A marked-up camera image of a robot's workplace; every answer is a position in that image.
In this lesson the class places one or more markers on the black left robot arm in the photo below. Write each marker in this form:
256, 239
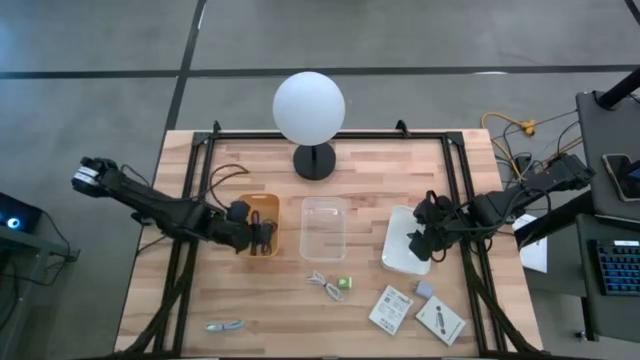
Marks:
150, 205

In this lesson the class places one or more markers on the white plastic bin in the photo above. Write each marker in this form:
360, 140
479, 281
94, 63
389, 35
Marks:
397, 242

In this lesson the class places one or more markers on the grey metal side stand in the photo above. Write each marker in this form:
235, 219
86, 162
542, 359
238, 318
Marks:
30, 247

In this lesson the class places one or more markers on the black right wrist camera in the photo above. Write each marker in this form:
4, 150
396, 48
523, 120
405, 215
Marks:
426, 207

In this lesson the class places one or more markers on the grey desk top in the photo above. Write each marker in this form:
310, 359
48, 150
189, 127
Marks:
600, 145

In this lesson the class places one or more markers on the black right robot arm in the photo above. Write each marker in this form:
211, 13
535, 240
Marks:
505, 202

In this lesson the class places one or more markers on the dark grey keyboard tray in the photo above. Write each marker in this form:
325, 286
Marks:
610, 315

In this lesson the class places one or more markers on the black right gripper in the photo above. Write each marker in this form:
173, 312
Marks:
442, 230

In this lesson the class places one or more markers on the white globe table lamp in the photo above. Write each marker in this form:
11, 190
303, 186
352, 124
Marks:
308, 107

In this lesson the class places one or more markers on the white booklet with tool picture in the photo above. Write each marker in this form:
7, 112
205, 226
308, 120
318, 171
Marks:
440, 320

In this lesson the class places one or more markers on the black monitor stand pole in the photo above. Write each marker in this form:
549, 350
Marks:
620, 90

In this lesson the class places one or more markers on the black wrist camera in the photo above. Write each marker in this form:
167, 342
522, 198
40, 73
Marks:
239, 211
426, 207

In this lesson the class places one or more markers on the lavender cube charger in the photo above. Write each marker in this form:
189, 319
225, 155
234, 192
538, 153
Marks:
424, 289

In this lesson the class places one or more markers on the white paper sheet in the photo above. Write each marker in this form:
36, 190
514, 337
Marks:
532, 252

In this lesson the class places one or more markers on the backlit black keyboard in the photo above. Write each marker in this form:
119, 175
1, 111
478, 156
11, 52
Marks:
620, 267

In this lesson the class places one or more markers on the orange plastic bin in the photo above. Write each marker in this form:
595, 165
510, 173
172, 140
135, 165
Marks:
268, 202

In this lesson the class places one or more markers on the green cube charger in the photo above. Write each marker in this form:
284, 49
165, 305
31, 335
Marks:
344, 283

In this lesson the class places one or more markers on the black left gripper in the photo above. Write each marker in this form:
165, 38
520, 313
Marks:
235, 236

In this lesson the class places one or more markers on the black desk support bar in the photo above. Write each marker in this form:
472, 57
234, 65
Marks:
555, 220

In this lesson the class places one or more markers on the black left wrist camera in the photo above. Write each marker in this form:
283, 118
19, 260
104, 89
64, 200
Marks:
239, 211

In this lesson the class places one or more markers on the white densely printed booklet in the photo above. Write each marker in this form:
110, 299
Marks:
390, 310

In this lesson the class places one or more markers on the black device with blue light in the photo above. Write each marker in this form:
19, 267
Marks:
15, 215

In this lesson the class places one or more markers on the black metal table frame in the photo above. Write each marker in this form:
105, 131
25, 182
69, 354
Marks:
325, 135

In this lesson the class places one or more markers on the black smartphone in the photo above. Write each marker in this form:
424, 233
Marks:
620, 175

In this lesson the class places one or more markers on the clear plastic bin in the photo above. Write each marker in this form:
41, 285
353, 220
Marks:
323, 230

